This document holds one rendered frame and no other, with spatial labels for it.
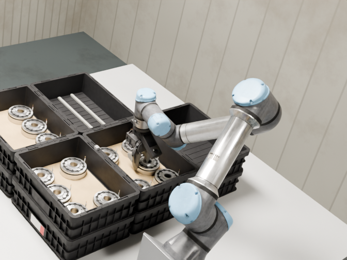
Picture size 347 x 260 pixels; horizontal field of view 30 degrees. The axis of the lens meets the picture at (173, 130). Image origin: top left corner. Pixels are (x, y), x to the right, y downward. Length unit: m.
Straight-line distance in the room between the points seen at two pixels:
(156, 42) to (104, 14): 0.62
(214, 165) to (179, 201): 0.16
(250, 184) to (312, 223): 0.32
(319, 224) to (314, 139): 1.21
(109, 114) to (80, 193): 0.56
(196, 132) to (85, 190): 0.47
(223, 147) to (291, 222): 0.81
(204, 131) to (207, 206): 0.39
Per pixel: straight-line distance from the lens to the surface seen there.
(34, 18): 5.11
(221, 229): 2.17
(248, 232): 2.69
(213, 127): 2.34
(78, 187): 2.49
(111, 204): 2.28
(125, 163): 2.64
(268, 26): 4.04
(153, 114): 2.33
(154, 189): 2.39
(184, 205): 2.04
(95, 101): 2.97
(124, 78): 3.48
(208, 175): 2.08
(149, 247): 2.17
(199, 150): 2.82
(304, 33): 3.89
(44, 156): 2.53
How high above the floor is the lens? 2.42
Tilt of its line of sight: 33 degrees down
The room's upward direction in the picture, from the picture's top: 14 degrees clockwise
